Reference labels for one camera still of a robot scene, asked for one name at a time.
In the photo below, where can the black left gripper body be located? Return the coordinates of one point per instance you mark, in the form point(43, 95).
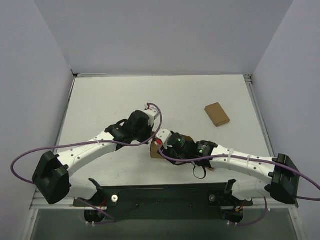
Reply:
point(144, 133)

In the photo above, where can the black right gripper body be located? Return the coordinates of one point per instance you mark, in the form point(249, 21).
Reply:
point(166, 152)

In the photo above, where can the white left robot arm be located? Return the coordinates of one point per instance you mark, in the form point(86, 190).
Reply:
point(54, 174)

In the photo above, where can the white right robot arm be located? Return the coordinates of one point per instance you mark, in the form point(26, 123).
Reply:
point(274, 177)

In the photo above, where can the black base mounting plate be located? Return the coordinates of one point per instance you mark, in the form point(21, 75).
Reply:
point(198, 201)

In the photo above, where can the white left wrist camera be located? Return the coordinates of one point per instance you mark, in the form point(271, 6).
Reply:
point(152, 112)

